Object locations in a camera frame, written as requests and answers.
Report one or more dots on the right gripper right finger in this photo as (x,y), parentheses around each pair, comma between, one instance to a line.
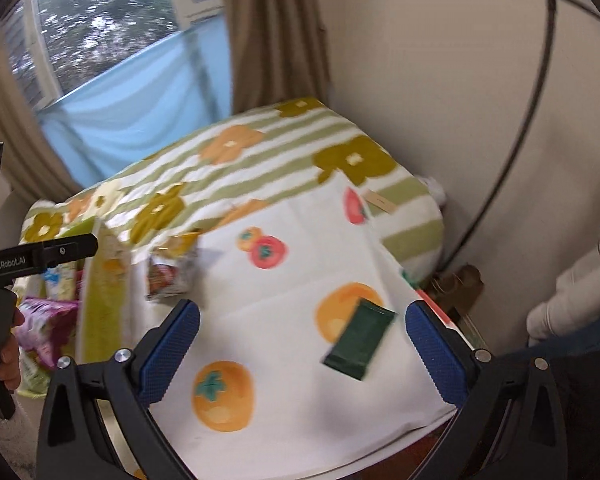
(508,422)

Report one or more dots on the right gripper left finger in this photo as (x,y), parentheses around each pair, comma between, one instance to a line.
(73,442)

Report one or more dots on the purple snack bag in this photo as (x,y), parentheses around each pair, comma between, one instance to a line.
(49,329)

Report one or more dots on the green cardboard snack box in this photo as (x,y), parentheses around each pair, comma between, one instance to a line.
(102,287)

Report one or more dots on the person's left hand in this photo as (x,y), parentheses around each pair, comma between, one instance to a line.
(9,361)

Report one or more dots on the left brown curtain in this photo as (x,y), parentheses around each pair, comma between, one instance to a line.
(32,168)

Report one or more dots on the brown curtain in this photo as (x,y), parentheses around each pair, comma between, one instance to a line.
(32,168)
(278,51)

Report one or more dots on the potato chips bag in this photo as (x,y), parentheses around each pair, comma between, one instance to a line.
(172,266)

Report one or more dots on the dark green snack packet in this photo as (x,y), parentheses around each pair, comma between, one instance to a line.
(360,339)

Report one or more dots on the white fruit print cloth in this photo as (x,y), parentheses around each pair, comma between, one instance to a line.
(253,398)

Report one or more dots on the blue window cloth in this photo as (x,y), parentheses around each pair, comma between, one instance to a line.
(152,99)

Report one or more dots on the floral striped bed blanket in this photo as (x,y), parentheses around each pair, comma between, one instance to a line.
(251,160)

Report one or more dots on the right brown curtain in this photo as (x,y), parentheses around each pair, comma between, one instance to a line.
(278,51)

